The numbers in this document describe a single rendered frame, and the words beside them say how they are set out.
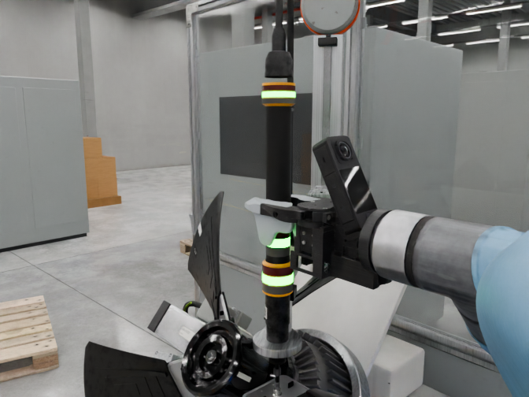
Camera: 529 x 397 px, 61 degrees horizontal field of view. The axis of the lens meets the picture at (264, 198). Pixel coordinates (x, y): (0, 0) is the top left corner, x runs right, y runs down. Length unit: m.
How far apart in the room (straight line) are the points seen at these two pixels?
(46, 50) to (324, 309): 12.84
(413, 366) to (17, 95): 5.51
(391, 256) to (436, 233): 0.05
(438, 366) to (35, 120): 5.50
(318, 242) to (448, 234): 0.15
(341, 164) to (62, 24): 13.40
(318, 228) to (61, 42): 13.30
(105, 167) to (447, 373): 7.91
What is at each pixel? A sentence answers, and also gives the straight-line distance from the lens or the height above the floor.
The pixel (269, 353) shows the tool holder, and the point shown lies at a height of 1.27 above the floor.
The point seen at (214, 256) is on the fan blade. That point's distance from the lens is 0.86.
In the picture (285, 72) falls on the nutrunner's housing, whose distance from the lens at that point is 0.59.
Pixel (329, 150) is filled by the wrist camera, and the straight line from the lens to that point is 0.52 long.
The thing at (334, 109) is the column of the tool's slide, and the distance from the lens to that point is 1.29.
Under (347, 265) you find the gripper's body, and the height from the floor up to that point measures 1.42.
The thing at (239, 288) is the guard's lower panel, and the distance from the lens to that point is 1.92.
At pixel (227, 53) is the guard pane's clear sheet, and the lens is 1.87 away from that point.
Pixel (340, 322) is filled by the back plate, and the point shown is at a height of 1.17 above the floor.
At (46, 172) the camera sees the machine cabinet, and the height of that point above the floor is 0.92.
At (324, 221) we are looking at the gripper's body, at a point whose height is 1.46.
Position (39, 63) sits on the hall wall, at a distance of 13.42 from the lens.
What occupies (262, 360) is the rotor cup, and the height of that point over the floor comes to 1.21.
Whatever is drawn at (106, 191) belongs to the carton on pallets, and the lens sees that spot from 8.86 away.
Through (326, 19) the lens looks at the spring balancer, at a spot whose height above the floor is 1.84.
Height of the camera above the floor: 1.58
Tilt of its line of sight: 10 degrees down
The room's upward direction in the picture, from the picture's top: straight up
